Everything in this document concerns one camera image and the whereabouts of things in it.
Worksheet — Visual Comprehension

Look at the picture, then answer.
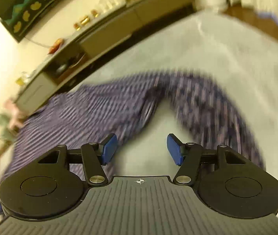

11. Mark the plate of fruit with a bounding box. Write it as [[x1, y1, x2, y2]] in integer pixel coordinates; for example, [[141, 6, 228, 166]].
[[49, 38, 64, 54]]

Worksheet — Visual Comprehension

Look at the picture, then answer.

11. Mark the pink plastic chair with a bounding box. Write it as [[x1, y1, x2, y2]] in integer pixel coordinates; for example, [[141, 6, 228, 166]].
[[4, 98, 24, 130]]

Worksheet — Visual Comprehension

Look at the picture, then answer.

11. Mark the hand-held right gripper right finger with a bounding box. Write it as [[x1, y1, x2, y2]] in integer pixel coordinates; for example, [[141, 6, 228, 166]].
[[167, 133, 246, 186]]

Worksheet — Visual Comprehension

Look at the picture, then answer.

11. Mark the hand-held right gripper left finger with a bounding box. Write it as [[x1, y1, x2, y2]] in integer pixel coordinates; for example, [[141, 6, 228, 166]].
[[37, 133, 118, 186]]

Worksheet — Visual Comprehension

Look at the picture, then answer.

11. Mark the clear glass cup set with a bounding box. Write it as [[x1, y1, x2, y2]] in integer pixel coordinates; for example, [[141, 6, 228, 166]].
[[96, 0, 121, 13]]

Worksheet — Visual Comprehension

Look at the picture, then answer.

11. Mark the blue plaid shirt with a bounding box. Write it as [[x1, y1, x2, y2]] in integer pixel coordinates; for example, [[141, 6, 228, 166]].
[[3, 70, 267, 184]]

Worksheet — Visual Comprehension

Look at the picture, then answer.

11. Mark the long grey sideboard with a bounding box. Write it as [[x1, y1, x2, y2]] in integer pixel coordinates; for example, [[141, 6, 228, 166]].
[[14, 0, 196, 114]]

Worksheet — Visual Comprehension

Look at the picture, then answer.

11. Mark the green plastic chair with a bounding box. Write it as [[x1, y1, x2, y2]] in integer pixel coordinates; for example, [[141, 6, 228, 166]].
[[0, 113, 17, 144]]

